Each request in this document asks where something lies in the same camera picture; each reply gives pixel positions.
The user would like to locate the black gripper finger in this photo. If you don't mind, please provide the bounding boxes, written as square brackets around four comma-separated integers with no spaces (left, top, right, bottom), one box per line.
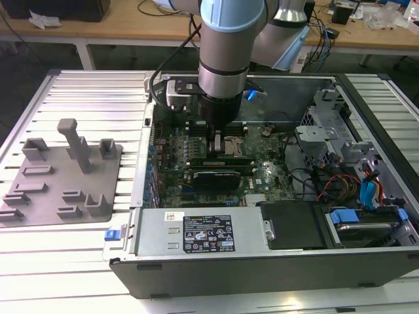
[208,126,226,154]

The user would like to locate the black RAM slot bank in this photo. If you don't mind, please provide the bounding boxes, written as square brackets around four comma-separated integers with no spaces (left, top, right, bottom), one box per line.
[185,158,257,176]
[185,119,249,138]

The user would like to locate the black graphics card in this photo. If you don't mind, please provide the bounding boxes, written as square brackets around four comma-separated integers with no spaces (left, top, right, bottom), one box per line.
[189,168,242,191]

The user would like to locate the green motherboard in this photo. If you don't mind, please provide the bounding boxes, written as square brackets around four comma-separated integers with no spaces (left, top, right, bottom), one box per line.
[150,119,302,209]

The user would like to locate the silver chipset heatsink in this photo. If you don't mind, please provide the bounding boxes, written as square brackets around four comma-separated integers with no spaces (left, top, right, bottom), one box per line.
[245,192,268,206]

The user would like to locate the grey metal drive cage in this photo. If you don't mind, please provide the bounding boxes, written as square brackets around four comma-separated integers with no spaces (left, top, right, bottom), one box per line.
[293,88,384,171]

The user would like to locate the grey power supply unit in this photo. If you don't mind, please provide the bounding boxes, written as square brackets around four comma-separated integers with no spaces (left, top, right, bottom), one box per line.
[135,207,275,258]

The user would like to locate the black plastic shroud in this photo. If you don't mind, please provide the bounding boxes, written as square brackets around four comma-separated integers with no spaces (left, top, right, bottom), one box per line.
[257,201,329,252]

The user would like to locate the open black PC case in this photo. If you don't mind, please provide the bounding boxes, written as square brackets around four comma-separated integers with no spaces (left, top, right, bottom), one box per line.
[103,72,419,300]

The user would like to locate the hard disk in blue carrier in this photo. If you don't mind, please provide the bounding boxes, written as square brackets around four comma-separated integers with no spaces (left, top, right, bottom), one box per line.
[326,209,409,249]

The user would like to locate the grey parts rack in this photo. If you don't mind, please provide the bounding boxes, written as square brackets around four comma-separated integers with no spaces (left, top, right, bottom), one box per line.
[0,118,124,228]

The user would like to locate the small black device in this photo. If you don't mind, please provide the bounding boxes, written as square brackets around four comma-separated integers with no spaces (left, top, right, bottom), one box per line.
[331,4,357,25]

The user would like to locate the black box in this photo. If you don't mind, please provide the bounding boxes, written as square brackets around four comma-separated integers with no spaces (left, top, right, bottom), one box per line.
[6,0,111,24]

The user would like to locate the clear plastic bags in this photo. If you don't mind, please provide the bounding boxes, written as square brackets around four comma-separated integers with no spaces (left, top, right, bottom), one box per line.
[362,5,410,32]

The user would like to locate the crumpled white paper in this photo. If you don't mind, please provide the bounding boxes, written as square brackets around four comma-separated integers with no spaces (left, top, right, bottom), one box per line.
[28,9,64,31]

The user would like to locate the CPU socket with metal frame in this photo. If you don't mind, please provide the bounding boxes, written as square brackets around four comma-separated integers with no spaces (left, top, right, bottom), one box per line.
[223,134,246,158]

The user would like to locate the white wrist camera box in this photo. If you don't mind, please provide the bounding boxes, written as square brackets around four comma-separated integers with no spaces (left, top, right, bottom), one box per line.
[166,77,206,113]

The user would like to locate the black camera cable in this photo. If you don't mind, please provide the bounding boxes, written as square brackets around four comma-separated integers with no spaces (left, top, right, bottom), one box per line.
[148,14,203,114]

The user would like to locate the black wire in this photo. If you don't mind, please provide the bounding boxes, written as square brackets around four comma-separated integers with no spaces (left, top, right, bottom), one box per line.
[282,133,316,198]

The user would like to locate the blue cable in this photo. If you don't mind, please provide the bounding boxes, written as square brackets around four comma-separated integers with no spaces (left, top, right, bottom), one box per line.
[321,23,332,71]

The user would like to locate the red yellow wire bundle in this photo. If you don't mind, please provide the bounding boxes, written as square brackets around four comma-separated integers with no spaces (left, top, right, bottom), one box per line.
[318,174,360,201]

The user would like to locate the blue flat wire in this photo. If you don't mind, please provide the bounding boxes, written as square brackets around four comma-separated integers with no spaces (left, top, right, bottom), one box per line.
[359,179,384,211]

